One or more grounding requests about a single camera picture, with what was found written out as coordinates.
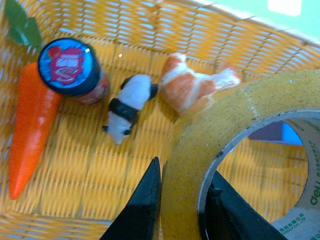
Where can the purple block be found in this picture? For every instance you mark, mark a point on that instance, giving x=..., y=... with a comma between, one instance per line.
x=277, y=132

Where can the yellowish clear tape roll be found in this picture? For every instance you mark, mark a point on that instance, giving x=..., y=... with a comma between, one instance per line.
x=281, y=182

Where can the white card on table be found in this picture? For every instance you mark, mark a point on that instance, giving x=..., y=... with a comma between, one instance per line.
x=285, y=7

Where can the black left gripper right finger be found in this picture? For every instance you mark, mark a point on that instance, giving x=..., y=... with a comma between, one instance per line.
x=227, y=216

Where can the toy croissant bread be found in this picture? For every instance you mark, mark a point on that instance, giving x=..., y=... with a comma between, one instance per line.
x=181, y=86

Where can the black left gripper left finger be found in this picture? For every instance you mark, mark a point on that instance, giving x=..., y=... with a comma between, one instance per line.
x=140, y=218

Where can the orange toy carrot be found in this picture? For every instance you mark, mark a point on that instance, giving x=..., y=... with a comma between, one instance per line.
x=37, y=105

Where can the yellow woven basket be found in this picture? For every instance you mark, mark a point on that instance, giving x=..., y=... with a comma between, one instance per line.
x=83, y=180

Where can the small jar with red label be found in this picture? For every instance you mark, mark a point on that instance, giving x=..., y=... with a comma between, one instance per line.
x=71, y=68

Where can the toy panda figurine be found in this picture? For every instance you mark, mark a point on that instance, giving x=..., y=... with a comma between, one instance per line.
x=135, y=92

